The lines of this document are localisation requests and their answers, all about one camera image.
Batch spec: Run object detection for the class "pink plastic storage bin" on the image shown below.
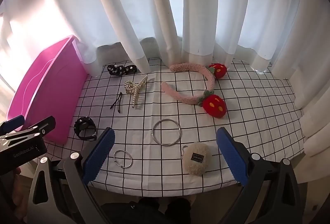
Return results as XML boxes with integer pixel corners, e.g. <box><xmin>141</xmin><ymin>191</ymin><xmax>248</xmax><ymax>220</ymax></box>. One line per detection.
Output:
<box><xmin>6</xmin><ymin>35</ymin><xmax>88</xmax><ymax>146</ymax></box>

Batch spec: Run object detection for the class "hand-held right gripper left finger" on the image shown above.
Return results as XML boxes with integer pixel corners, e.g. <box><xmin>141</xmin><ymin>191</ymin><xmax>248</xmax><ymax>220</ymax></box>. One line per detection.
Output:
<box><xmin>31</xmin><ymin>127</ymin><xmax>116</xmax><ymax>224</ymax></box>

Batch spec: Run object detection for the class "large silver bangle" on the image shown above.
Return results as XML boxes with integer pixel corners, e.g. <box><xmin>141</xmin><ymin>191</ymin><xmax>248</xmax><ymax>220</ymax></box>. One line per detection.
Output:
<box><xmin>152</xmin><ymin>119</ymin><xmax>182</xmax><ymax>147</ymax></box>

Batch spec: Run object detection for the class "black studded hair accessory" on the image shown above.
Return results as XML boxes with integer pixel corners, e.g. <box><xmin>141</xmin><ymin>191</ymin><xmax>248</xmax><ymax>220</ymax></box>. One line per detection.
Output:
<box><xmin>74</xmin><ymin>117</ymin><xmax>98</xmax><ymax>141</ymax></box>

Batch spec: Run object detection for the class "black hair pin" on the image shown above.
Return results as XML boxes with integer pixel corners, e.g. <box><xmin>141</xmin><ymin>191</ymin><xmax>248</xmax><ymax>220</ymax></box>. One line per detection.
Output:
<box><xmin>110</xmin><ymin>92</ymin><xmax>123</xmax><ymax>113</ymax></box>

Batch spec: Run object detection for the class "small silver bangle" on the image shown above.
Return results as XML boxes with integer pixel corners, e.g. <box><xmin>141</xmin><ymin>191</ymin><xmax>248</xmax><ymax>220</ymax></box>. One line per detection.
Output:
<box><xmin>113</xmin><ymin>150</ymin><xmax>130</xmax><ymax>167</ymax></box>
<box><xmin>121</xmin><ymin>152</ymin><xmax>134</xmax><ymax>169</ymax></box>

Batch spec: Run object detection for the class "white black grid tablecloth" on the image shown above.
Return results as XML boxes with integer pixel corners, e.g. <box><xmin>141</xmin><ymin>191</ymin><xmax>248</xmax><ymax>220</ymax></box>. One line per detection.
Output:
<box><xmin>42</xmin><ymin>57</ymin><xmax>306</xmax><ymax>192</ymax></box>

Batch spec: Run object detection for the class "pearl hair claw clip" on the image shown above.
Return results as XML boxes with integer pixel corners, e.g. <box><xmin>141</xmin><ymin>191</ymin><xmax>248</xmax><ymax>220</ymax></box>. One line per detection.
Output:
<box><xmin>124</xmin><ymin>75</ymin><xmax>149</xmax><ymax>109</ymax></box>

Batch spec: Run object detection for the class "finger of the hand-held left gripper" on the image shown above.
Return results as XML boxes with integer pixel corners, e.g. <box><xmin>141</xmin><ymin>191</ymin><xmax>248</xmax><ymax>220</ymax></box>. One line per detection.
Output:
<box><xmin>15</xmin><ymin>116</ymin><xmax>56</xmax><ymax>141</ymax></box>
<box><xmin>0</xmin><ymin>115</ymin><xmax>25</xmax><ymax>135</ymax></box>

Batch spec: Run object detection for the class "white sheer curtain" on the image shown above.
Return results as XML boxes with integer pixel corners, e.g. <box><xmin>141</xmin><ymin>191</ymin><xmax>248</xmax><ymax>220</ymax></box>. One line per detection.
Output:
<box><xmin>0</xmin><ymin>0</ymin><xmax>330</xmax><ymax>173</ymax></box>

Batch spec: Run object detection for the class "person's left hand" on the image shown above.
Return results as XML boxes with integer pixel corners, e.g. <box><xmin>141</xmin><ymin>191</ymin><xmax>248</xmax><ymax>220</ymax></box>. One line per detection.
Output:
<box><xmin>12</xmin><ymin>166</ymin><xmax>27</xmax><ymax>207</ymax></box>

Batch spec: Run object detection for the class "black patterned bow hair clip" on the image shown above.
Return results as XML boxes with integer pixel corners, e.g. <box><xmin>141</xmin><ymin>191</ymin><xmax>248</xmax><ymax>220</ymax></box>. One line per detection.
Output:
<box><xmin>107</xmin><ymin>64</ymin><xmax>138</xmax><ymax>76</ymax></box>

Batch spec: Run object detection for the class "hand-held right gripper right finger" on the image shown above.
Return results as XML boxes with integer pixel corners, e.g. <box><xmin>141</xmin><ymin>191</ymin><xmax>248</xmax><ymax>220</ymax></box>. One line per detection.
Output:
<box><xmin>216</xmin><ymin>127</ymin><xmax>302</xmax><ymax>224</ymax></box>

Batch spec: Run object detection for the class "pink strawberry plush headband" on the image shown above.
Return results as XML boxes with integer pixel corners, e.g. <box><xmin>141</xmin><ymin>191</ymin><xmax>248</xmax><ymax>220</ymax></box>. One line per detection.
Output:
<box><xmin>161</xmin><ymin>62</ymin><xmax>227</xmax><ymax>119</ymax></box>

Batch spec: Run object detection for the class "cream fluffy pouch keychain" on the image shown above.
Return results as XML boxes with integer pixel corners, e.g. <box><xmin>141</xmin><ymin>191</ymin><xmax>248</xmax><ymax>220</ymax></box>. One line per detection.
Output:
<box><xmin>182</xmin><ymin>143</ymin><xmax>212</xmax><ymax>175</ymax></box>

